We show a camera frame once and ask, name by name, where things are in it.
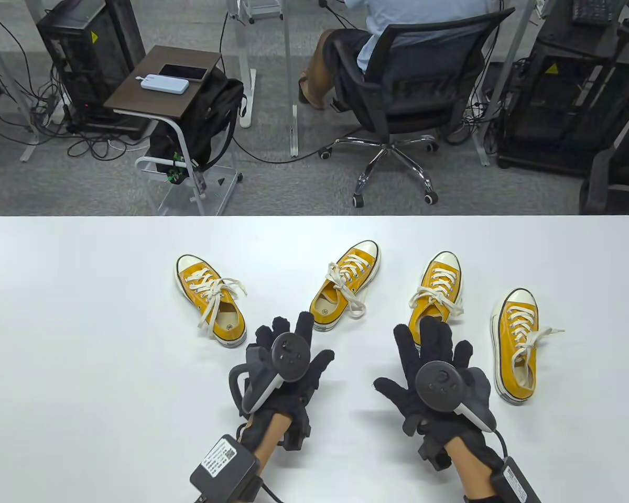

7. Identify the person's left hand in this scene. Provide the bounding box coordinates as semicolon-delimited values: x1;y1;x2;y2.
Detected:
240;312;335;451

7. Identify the person's right hand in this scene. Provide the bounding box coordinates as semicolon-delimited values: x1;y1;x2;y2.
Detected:
373;316;505;471

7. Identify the yellow canvas shoe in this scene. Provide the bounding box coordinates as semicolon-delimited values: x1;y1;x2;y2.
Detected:
309;240;382;333
491;288;539;405
407;251;463;352
175;255;248;349

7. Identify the person's right forearm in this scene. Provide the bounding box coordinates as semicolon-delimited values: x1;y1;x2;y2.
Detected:
444;438;498;503

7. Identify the person's left forearm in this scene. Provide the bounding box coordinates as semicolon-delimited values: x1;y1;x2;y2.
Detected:
241;411;294;475

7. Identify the dark grey handheld controller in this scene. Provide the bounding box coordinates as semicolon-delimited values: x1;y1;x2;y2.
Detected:
229;331;311;417
415;360;497;433

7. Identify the white desk leg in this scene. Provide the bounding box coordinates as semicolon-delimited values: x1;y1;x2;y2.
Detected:
282;0;299;158
471;0;536;167
0;0;41;163
225;0;256;128

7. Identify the green backpack charm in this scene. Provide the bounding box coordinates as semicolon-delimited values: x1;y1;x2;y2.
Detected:
167;152;187;185

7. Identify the black mesh office chair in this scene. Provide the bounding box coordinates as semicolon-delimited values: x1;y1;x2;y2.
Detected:
319;7;515;206

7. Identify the black backpack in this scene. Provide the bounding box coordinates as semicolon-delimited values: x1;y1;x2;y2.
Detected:
148;67;246;179

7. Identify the brown top side table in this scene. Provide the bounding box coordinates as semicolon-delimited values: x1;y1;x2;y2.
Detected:
104;45;243;216

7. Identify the pale blue power bank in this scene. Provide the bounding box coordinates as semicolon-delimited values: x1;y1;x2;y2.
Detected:
139;74;190;96

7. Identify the black smartphone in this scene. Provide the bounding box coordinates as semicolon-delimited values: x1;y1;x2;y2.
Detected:
158;64;209;81

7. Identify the white rolling cart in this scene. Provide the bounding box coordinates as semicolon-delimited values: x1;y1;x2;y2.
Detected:
238;0;285;24

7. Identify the black computer tower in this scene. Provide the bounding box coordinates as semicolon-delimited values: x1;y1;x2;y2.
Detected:
36;0;146;133

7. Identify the black keyboard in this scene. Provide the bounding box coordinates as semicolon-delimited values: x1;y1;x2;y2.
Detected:
571;0;616;27

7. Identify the tangle of black cables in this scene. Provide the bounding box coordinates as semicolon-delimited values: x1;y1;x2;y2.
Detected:
0;10;142;160
446;89;504;145

